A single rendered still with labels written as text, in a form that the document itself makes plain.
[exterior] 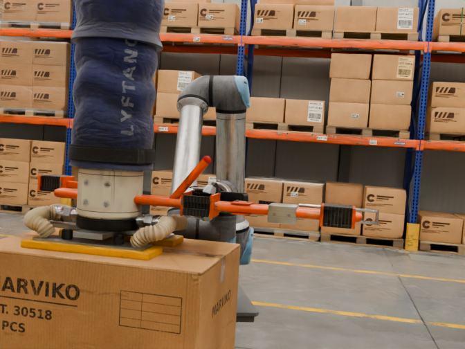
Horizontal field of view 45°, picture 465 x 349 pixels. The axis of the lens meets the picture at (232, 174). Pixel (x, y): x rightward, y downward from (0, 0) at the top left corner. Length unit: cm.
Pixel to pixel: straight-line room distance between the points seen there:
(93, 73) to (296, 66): 856
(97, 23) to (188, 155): 62
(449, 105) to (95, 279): 767
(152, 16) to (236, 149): 75
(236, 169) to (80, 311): 93
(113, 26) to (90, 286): 62
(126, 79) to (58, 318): 60
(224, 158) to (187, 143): 22
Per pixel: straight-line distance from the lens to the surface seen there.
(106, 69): 143
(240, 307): 216
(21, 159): 984
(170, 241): 153
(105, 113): 142
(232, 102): 203
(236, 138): 206
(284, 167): 980
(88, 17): 147
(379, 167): 980
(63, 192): 155
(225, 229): 173
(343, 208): 136
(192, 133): 192
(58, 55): 956
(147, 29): 146
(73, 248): 143
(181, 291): 128
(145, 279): 130
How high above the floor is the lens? 136
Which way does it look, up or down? 3 degrees down
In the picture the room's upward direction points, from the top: 4 degrees clockwise
